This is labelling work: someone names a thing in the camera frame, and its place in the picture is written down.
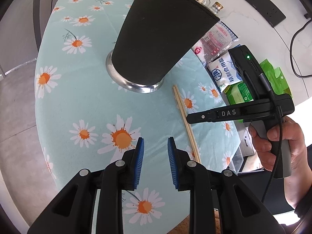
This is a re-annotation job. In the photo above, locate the person's right forearm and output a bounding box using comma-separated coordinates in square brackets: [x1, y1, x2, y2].
[284, 132, 312, 222]

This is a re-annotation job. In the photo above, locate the black power cable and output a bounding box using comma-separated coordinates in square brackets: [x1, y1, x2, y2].
[290, 19, 312, 79]

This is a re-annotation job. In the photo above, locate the black power strip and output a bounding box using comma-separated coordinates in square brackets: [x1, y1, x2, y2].
[240, 0, 287, 28]

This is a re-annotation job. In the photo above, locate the black USB cable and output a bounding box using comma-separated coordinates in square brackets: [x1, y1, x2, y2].
[258, 73, 285, 203]

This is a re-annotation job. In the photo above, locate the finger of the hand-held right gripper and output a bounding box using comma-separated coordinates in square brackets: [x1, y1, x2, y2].
[186, 110, 217, 125]

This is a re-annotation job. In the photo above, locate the clear plastic container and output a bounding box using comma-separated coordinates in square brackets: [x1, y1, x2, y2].
[230, 129, 265, 175]

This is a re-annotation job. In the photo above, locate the black chopstick holder steel base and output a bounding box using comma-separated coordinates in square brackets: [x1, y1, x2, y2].
[105, 0, 221, 94]

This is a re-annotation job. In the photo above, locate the pair of wooden chopsticks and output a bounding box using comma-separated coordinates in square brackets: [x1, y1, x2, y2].
[175, 85, 202, 164]

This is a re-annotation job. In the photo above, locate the single wooden chopstick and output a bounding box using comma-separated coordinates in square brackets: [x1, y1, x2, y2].
[173, 87, 198, 162]

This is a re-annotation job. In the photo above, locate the dark metal frame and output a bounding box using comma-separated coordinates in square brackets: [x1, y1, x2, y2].
[33, 0, 55, 53]

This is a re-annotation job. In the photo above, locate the white blue salt bag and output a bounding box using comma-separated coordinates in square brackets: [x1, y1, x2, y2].
[207, 53, 243, 91]

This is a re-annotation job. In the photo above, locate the green white food bag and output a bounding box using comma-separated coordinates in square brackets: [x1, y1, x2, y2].
[225, 81, 255, 106]

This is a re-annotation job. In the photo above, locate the daisy print tablecloth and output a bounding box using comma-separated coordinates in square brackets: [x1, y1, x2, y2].
[35, 0, 240, 234]

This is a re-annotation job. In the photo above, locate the bright green plastic packet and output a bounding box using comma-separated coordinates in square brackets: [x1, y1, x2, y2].
[259, 58, 292, 95]

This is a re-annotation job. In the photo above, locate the white sugar bag red logo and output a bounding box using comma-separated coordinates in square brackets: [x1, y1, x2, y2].
[191, 21, 239, 65]

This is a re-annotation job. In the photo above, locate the person's right hand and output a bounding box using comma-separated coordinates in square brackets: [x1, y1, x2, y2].
[249, 116, 308, 172]

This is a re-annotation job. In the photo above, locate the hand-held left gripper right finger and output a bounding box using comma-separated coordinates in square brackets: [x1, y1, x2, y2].
[167, 137, 285, 234]

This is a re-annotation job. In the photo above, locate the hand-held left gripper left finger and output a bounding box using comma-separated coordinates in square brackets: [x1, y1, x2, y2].
[27, 137, 145, 234]

